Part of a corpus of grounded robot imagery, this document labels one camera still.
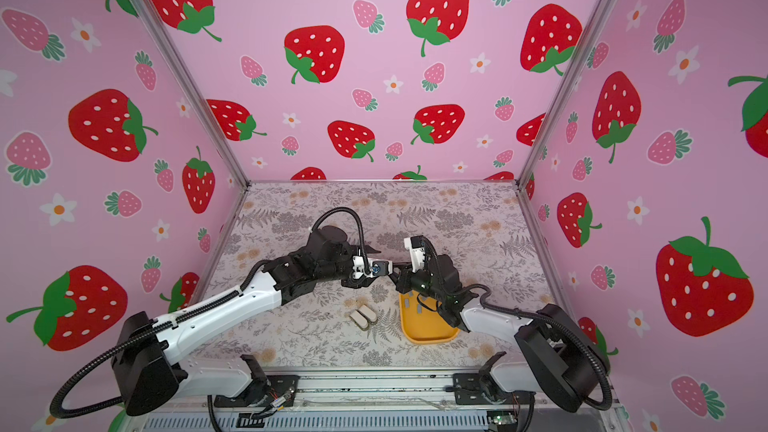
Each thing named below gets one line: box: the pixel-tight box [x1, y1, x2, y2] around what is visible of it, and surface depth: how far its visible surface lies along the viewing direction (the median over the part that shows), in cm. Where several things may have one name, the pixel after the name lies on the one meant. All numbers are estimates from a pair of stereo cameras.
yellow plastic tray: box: [399, 291, 460, 344], surface depth 85 cm
